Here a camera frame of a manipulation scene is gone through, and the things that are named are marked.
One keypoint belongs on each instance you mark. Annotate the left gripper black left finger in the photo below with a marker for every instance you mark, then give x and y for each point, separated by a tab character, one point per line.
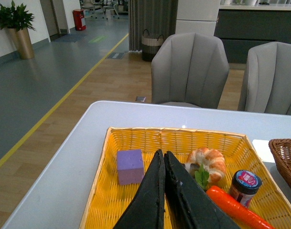
146	210

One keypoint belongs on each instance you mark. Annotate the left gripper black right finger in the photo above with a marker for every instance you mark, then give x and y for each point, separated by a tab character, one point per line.
188	205

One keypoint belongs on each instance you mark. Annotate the yellow wicker basket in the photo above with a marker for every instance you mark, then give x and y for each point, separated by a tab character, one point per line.
108	199

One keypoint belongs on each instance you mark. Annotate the brown wicker basket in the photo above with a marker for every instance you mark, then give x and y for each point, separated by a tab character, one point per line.
281	151

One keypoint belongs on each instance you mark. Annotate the woven laundry basket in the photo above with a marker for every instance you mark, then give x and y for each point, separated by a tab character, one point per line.
150	44

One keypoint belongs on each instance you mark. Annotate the small panda figurine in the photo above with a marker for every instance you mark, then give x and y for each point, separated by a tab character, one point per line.
190	168

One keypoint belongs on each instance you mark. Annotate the orange toy carrot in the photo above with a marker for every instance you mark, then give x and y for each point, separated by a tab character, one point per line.
228	204

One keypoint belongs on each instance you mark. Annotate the purple foam cube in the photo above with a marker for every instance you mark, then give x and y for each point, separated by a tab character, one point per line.
130	167

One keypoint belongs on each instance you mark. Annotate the toy croissant bread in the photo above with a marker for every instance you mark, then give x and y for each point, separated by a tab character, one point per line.
213	162

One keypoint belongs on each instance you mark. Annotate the small jam jar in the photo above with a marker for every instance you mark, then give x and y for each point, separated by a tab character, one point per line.
244	186

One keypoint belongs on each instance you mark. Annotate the left grey upholstered chair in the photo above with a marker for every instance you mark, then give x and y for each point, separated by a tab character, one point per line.
190	69

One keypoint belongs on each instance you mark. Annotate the grey upholstered chair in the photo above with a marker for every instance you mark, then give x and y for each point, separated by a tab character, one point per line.
266	86
190	69

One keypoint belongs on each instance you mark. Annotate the right grey upholstered chair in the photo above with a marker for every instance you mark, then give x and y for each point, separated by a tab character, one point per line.
266	86

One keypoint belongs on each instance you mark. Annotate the dark grey counter cabinet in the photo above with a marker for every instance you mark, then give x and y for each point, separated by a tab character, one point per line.
241	27

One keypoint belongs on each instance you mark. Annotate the white refrigerator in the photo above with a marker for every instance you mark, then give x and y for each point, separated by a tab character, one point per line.
197	16

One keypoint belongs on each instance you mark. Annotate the grey curtain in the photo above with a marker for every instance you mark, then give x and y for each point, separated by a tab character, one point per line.
157	16

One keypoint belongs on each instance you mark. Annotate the red bin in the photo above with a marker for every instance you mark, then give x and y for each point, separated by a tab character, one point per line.
79	19

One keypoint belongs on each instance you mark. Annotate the potted green plant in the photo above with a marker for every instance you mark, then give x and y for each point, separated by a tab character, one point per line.
18	21

